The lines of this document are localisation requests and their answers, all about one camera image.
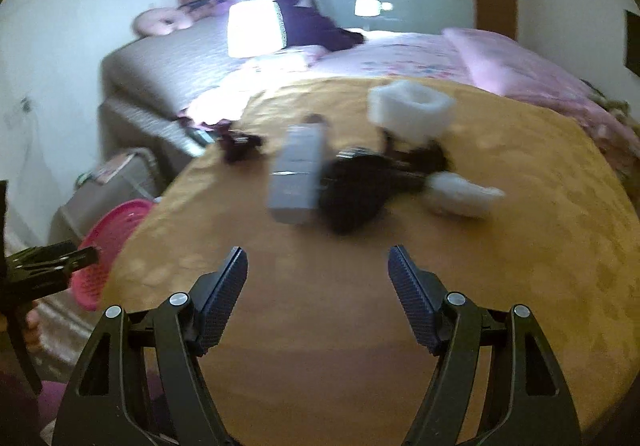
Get grey cardboard box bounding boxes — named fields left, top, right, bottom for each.
left=267, top=114, right=329, bottom=225

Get pink plastic mesh basket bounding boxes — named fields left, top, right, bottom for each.
left=70, top=198, right=155, bottom=311

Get colourful book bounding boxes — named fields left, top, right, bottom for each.
left=91, top=151, right=134, bottom=185

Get white crumpled tissue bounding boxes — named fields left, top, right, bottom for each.
left=424, top=172, right=506, bottom=219

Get brown bedside cabinet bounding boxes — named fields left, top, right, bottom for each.
left=49, top=147, right=166, bottom=244

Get golden yellow bedspread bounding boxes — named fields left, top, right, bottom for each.
left=98, top=76, right=640, bottom=446

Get black crumpled plastic bag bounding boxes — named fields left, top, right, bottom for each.
left=318, top=131, right=451, bottom=235

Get grey upholstered headboard cushion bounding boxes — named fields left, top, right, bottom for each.
left=102, top=15, right=243, bottom=119

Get pink floral bed sheet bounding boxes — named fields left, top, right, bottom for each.
left=180, top=30, right=472, bottom=127

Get pink quilt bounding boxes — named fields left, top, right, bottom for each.
left=442, top=27, right=639, bottom=156

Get pink neck pillow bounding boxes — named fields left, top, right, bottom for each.
left=134, top=8, right=194, bottom=37

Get lit white table lamp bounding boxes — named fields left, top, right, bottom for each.
left=227, top=0, right=286, bottom=58

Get small distant lit lamp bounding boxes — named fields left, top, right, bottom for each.
left=354, top=0, right=394, bottom=18

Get wall power socket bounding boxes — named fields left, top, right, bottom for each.
left=21, top=98, right=32, bottom=113

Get wall mounted black television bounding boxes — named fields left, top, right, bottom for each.
left=625, top=11, right=640, bottom=76

